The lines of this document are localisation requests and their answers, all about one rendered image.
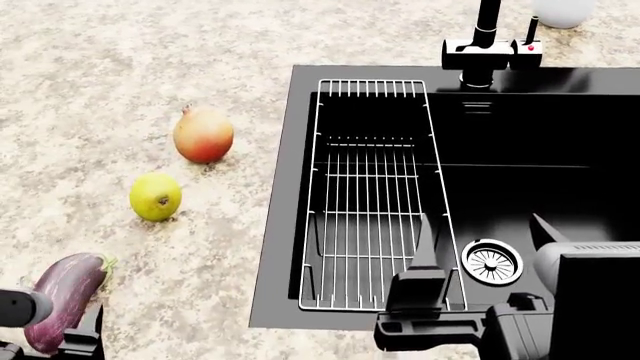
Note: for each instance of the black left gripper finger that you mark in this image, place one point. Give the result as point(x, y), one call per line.
point(82, 341)

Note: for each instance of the yellow-green apple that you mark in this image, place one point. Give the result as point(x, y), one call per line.
point(152, 195)

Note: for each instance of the chrome sink drain strainer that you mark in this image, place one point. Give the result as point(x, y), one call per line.
point(492, 262)

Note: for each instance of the black kitchen sink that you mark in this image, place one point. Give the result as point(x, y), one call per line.
point(510, 150)

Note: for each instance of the black and chrome faucet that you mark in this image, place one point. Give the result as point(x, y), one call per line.
point(482, 52)

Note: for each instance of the red yellow pomegranate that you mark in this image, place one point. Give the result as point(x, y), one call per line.
point(202, 135)

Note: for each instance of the white bowl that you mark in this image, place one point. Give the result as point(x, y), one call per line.
point(562, 13)

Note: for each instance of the purple eggplant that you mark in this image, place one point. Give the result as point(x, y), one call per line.
point(67, 288)

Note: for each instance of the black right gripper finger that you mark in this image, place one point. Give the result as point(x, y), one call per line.
point(542, 234)
point(420, 288)

